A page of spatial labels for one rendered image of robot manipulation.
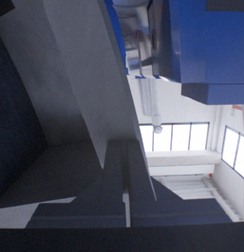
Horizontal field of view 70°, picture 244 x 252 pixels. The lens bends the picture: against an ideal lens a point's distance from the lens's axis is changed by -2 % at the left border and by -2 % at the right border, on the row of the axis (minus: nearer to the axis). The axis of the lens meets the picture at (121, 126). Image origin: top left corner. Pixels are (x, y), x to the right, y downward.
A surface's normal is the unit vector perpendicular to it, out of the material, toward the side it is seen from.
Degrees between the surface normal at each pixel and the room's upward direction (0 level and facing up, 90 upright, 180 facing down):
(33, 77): 90
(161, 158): 90
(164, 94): 90
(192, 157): 90
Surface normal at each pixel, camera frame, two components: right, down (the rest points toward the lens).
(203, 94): -1.00, 0.03
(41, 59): 0.01, 0.29
